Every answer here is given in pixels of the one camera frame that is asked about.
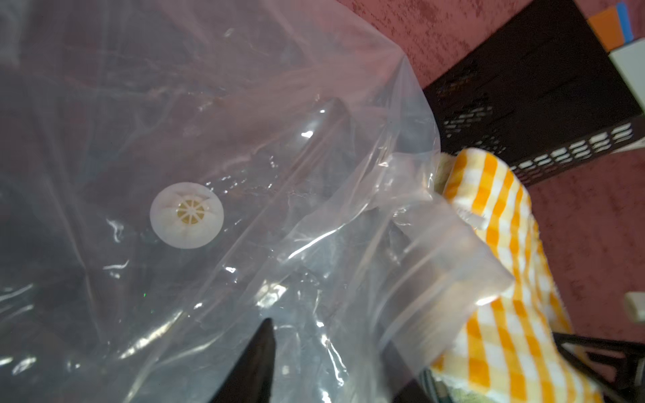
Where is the orange folder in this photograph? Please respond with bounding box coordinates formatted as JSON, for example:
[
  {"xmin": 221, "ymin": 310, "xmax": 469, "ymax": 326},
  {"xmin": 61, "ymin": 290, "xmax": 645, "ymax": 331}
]
[{"xmin": 587, "ymin": 6, "xmax": 625, "ymax": 52}]

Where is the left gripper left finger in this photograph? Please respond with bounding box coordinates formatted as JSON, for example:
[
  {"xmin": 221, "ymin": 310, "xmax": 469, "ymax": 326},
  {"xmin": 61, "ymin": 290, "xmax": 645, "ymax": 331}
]
[{"xmin": 210, "ymin": 318, "xmax": 276, "ymax": 403}]

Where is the clear plastic vacuum bag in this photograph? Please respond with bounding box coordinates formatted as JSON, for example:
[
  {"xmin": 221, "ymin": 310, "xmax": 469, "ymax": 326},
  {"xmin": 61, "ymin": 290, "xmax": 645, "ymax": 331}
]
[{"xmin": 1, "ymin": 1, "xmax": 513, "ymax": 402}]

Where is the white paper folder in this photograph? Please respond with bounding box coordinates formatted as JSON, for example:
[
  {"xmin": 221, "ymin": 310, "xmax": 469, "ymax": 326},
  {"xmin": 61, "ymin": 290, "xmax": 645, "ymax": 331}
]
[{"xmin": 609, "ymin": 38, "xmax": 645, "ymax": 110}]

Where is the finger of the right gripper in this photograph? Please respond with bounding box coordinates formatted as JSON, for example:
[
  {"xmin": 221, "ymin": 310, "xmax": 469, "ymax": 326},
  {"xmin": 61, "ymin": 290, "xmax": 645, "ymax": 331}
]
[{"xmin": 553, "ymin": 332, "xmax": 644, "ymax": 402}]

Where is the black mesh file organizer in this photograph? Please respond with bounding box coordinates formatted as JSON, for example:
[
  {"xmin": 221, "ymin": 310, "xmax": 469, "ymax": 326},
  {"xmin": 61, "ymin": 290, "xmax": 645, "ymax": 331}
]
[{"xmin": 424, "ymin": 1, "xmax": 644, "ymax": 186}]

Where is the orange white checked blanket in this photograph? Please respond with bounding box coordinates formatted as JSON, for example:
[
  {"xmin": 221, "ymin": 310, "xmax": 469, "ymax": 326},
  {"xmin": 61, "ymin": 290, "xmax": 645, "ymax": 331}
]
[{"xmin": 422, "ymin": 148, "xmax": 602, "ymax": 402}]

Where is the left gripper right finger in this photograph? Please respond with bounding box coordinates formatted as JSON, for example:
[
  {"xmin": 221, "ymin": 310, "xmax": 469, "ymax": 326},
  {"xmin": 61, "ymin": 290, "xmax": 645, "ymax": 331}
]
[{"xmin": 387, "ymin": 373, "xmax": 433, "ymax": 403}]

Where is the blue folder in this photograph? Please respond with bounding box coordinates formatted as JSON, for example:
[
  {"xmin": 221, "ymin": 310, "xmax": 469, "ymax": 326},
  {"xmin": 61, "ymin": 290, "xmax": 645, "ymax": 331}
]
[{"xmin": 616, "ymin": 2, "xmax": 634, "ymax": 44}]

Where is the white round bag valve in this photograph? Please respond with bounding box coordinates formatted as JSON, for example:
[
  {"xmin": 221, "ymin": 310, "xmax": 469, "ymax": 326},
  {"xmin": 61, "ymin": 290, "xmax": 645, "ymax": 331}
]
[{"xmin": 149, "ymin": 182, "xmax": 224, "ymax": 250}]

